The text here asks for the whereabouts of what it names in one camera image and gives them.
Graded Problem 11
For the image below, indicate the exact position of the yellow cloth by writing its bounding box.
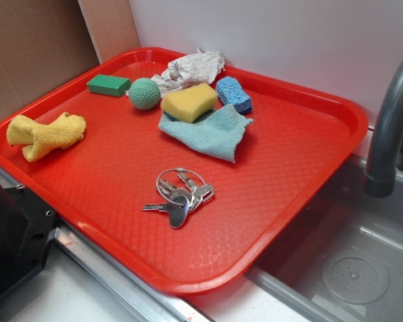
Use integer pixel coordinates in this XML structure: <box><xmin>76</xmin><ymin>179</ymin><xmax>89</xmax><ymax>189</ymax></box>
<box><xmin>6</xmin><ymin>112</ymin><xmax>87</xmax><ymax>162</ymax></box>

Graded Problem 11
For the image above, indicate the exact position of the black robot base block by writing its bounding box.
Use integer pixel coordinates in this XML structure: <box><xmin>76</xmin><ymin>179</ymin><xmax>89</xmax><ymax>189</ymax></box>
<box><xmin>0</xmin><ymin>185</ymin><xmax>57</xmax><ymax>301</ymax></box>

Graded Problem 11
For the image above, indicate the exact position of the teal microfiber cloth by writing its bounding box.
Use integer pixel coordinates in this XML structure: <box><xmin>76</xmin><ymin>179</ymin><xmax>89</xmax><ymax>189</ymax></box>
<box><xmin>159</xmin><ymin>104</ymin><xmax>253</xmax><ymax>163</ymax></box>

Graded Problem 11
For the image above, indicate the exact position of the red plastic tray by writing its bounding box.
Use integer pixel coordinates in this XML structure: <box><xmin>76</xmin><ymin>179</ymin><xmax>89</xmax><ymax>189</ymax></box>
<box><xmin>0</xmin><ymin>48</ymin><xmax>368</xmax><ymax>295</ymax></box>

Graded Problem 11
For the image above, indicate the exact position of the silver key bunch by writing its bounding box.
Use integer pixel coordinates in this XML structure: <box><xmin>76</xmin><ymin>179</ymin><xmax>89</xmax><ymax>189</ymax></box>
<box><xmin>142</xmin><ymin>168</ymin><xmax>215</xmax><ymax>229</ymax></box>

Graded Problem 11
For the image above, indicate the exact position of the yellow sponge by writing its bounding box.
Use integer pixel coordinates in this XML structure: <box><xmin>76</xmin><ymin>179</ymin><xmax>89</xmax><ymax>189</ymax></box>
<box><xmin>161</xmin><ymin>83</ymin><xmax>218</xmax><ymax>123</ymax></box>

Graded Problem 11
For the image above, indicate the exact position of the blue sponge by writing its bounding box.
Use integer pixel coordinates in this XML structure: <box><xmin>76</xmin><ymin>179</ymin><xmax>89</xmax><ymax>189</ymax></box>
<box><xmin>216</xmin><ymin>76</ymin><xmax>253</xmax><ymax>115</ymax></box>

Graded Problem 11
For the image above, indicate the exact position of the green dimpled ball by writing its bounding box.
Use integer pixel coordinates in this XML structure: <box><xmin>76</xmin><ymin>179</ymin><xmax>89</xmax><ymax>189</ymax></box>
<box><xmin>128</xmin><ymin>78</ymin><xmax>161</xmax><ymax>111</ymax></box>

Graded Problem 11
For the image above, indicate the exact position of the crumpled white paper towel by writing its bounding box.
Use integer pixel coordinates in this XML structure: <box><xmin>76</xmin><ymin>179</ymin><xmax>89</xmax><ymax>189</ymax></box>
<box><xmin>151</xmin><ymin>49</ymin><xmax>226</xmax><ymax>97</ymax></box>

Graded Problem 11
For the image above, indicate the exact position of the green rectangular block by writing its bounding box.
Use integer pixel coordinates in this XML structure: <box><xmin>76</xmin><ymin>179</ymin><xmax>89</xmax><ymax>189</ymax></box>
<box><xmin>87</xmin><ymin>74</ymin><xmax>132</xmax><ymax>97</ymax></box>

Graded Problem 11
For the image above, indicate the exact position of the grey plastic sink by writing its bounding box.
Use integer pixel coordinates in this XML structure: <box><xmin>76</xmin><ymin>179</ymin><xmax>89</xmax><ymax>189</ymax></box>
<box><xmin>247</xmin><ymin>156</ymin><xmax>403</xmax><ymax>321</ymax></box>

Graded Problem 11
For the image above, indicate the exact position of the grey faucet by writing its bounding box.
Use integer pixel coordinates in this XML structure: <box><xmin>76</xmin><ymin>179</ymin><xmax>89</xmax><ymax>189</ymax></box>
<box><xmin>363</xmin><ymin>61</ymin><xmax>403</xmax><ymax>197</ymax></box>

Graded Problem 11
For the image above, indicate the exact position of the brown cardboard panel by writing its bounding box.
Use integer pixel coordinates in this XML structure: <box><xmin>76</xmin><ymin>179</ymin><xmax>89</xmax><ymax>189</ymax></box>
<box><xmin>0</xmin><ymin>1</ymin><xmax>140</xmax><ymax>121</ymax></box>

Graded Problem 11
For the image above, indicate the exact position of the metal rail strip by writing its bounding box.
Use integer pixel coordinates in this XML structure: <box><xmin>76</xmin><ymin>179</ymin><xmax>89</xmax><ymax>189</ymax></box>
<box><xmin>0</xmin><ymin>157</ymin><xmax>211</xmax><ymax>322</ymax></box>

